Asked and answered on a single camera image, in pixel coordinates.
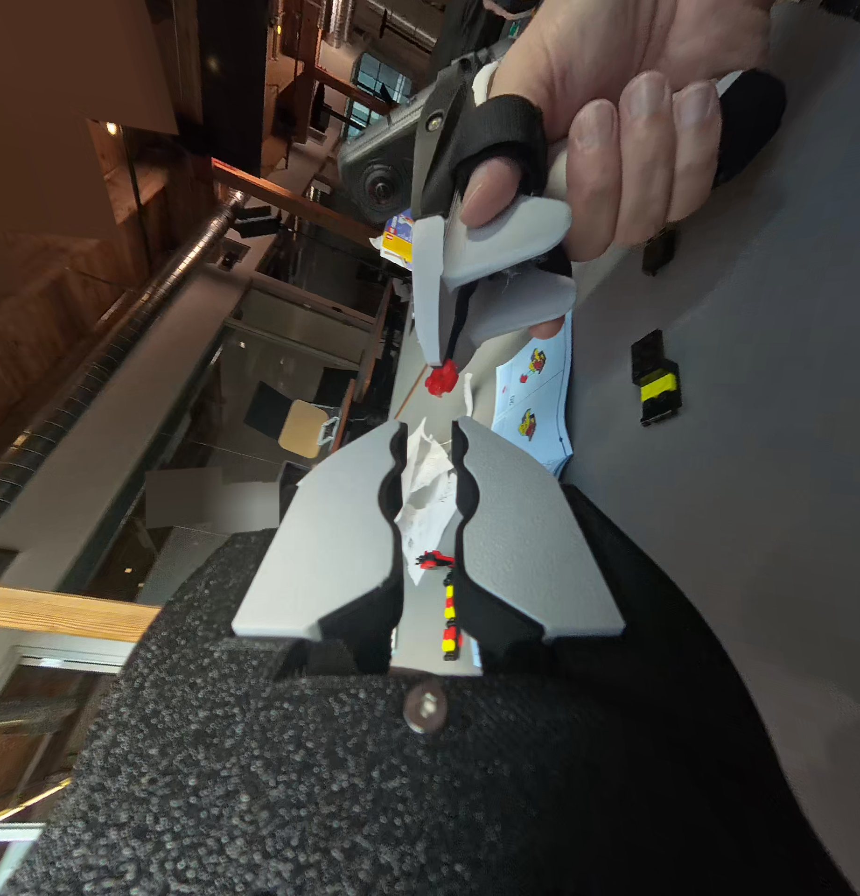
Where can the wooden ceiling beam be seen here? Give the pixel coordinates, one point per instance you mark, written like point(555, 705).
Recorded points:
point(290, 199)

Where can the crumpled white plastic bag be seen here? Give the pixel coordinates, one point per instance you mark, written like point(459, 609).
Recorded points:
point(426, 483)

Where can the tan seat chair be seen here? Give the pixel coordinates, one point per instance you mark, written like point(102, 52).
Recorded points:
point(304, 427)

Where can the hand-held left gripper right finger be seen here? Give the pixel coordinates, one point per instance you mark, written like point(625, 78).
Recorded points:
point(535, 553)

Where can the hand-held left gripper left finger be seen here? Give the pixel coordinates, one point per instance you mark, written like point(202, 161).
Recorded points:
point(332, 546)

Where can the light blue instruction booklet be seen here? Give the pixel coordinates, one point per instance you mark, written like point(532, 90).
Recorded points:
point(531, 399)

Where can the purple yellow toy box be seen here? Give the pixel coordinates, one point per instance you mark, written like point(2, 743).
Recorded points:
point(395, 241)

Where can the black toy brick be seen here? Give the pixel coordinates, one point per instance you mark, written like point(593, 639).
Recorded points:
point(659, 250)

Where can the red toy brick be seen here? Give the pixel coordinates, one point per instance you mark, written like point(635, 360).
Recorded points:
point(442, 379)

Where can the person's right hand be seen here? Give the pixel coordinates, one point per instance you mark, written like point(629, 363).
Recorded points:
point(633, 70)

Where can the small red black brick piece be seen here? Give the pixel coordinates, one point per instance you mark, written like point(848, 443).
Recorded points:
point(433, 558)

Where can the metal ventilation duct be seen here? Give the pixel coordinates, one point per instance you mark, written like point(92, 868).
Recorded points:
point(122, 315)

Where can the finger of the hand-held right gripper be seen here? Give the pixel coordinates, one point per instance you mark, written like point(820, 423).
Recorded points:
point(521, 304)
point(428, 280)

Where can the black yellow brick assembly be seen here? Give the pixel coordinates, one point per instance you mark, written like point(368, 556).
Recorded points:
point(657, 381)

